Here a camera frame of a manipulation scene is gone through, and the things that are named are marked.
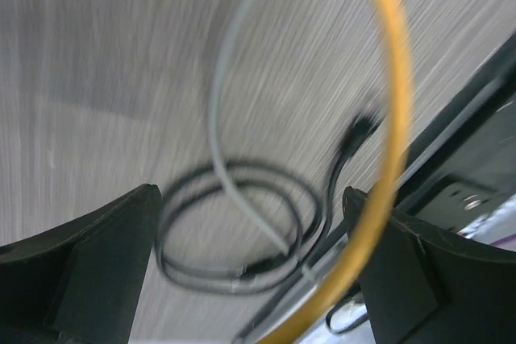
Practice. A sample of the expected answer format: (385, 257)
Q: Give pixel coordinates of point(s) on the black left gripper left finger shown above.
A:
(80, 282)

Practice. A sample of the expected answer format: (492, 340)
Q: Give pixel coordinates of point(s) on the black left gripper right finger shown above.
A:
(425, 284)

